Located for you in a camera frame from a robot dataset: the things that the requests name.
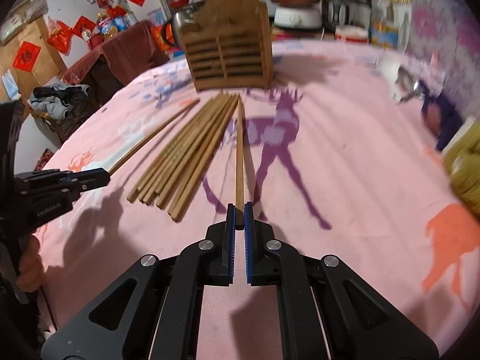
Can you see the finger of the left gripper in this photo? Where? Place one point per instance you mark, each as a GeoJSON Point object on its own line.
{"type": "Point", "coordinates": [80, 181]}

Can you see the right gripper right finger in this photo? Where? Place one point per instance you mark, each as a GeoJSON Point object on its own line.
{"type": "Point", "coordinates": [326, 310]}

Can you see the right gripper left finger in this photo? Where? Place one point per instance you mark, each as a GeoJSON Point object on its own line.
{"type": "Point", "coordinates": [152, 310]}

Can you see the person's left hand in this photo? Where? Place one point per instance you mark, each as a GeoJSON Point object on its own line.
{"type": "Point", "coordinates": [31, 270]}

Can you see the wooden chair with clothes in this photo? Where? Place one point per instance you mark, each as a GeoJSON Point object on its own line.
{"type": "Point", "coordinates": [63, 108]}

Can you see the wooden chopstick bundle left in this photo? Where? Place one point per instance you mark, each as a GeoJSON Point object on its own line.
{"type": "Point", "coordinates": [149, 179]}

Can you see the wooden chopstick bundle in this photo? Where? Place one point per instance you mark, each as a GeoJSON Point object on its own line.
{"type": "Point", "coordinates": [149, 179]}
{"type": "Point", "coordinates": [171, 175]}
{"type": "Point", "coordinates": [202, 155]}

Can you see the wooden chopstick bundle middle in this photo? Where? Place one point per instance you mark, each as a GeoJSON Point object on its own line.
{"type": "Point", "coordinates": [171, 175]}

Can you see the wooden chopstick bundle right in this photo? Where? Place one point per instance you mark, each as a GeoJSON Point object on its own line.
{"type": "Point", "coordinates": [202, 155]}

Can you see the red cloth covered table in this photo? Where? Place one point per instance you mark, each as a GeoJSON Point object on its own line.
{"type": "Point", "coordinates": [128, 54]}

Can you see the pink deer tablecloth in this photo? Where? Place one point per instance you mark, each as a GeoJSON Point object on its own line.
{"type": "Point", "coordinates": [332, 163]}

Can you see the green towel toy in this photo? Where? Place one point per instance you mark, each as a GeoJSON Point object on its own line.
{"type": "Point", "coordinates": [461, 160]}

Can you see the steel kettle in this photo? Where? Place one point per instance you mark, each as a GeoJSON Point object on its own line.
{"type": "Point", "coordinates": [175, 24]}

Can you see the wooden chopstick holder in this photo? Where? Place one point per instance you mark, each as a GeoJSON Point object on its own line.
{"type": "Point", "coordinates": [228, 45]}

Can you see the dark purple cloth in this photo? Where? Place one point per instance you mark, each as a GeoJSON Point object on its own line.
{"type": "Point", "coordinates": [441, 117]}

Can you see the metal spoon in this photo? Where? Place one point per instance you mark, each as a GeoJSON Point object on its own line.
{"type": "Point", "coordinates": [411, 87]}

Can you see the red white bowl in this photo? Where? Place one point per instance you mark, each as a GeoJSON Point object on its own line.
{"type": "Point", "coordinates": [350, 33]}

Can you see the brown frying pan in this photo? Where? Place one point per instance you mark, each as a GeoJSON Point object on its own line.
{"type": "Point", "coordinates": [295, 3]}

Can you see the clear oil bottle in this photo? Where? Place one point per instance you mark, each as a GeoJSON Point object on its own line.
{"type": "Point", "coordinates": [383, 32]}

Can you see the white electric hotplate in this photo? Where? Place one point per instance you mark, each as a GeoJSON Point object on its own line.
{"type": "Point", "coordinates": [304, 18]}

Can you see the silver pressure cooker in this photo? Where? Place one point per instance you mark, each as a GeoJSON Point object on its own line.
{"type": "Point", "coordinates": [337, 13]}

